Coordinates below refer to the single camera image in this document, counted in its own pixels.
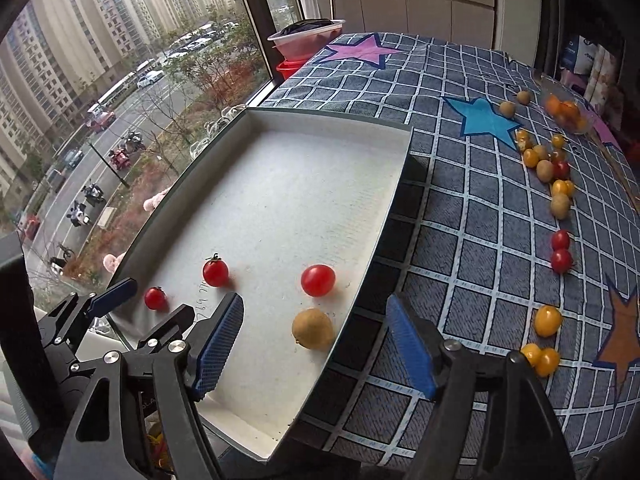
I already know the large brown longan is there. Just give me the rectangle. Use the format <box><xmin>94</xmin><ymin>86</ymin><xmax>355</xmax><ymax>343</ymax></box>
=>
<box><xmin>292</xmin><ymin>308</ymin><xmax>335</xmax><ymax>350</ymax></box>

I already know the brown longan front pile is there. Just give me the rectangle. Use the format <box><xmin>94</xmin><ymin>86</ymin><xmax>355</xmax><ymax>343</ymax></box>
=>
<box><xmin>549</xmin><ymin>193</ymin><xmax>570</xmax><ymax>220</ymax></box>

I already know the brown longan pile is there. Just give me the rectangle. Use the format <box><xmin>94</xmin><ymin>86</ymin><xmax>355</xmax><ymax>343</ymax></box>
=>
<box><xmin>533</xmin><ymin>144</ymin><xmax>549</xmax><ymax>160</ymax></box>
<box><xmin>536</xmin><ymin>159</ymin><xmax>554</xmax><ymax>183</ymax></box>
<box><xmin>549</xmin><ymin>193</ymin><xmax>570</xmax><ymax>220</ymax></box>

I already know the red cherry tomato pile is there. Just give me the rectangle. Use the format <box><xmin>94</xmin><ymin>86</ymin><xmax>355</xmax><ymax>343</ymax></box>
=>
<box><xmin>552</xmin><ymin>160</ymin><xmax>570</xmax><ymax>181</ymax></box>

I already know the red cherry tomato tray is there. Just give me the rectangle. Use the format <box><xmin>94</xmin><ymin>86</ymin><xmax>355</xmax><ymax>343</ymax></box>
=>
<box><xmin>143</xmin><ymin>287</ymin><xmax>167</xmax><ymax>311</ymax></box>

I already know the checkered star tablecloth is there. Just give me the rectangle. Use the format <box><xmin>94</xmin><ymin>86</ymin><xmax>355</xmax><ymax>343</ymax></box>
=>
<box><xmin>268</xmin><ymin>32</ymin><xmax>639</xmax><ymax>469</ymax></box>

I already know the white tray dark rim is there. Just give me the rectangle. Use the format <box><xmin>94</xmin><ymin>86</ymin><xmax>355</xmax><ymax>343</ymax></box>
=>
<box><xmin>115</xmin><ymin>107</ymin><xmax>412</xmax><ymax>462</ymax></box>

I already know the orange tomato pile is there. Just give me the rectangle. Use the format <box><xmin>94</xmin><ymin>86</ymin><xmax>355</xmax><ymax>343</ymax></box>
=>
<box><xmin>550</xmin><ymin>150</ymin><xmax>566</xmax><ymax>164</ymax></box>

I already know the yellow tomato near bowl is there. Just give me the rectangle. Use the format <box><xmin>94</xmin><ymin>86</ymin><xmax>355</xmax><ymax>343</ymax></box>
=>
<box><xmin>551</xmin><ymin>133</ymin><xmax>565</xmax><ymax>148</ymax></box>

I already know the brown longan by star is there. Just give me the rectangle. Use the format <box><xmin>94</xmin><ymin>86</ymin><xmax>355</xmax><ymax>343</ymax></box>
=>
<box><xmin>499</xmin><ymin>101</ymin><xmax>515</xmax><ymax>118</ymax></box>

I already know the brown longan near bowl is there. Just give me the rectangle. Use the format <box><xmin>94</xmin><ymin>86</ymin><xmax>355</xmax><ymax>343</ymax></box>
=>
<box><xmin>516</xmin><ymin>90</ymin><xmax>532</xmax><ymax>105</ymax></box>

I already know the clear glass fruit bowl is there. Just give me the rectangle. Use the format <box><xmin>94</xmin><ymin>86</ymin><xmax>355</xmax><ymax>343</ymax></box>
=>
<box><xmin>542</xmin><ymin>93</ymin><xmax>593</xmax><ymax>134</ymax></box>

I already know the pink storage bin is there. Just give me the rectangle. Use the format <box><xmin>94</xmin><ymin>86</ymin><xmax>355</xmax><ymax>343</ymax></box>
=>
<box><xmin>267</xmin><ymin>18</ymin><xmax>345</xmax><ymax>61</ymax></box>

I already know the white cabinet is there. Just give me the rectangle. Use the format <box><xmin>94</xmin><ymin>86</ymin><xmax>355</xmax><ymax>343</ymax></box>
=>
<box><xmin>307</xmin><ymin>0</ymin><xmax>501</xmax><ymax>51</ymax></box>

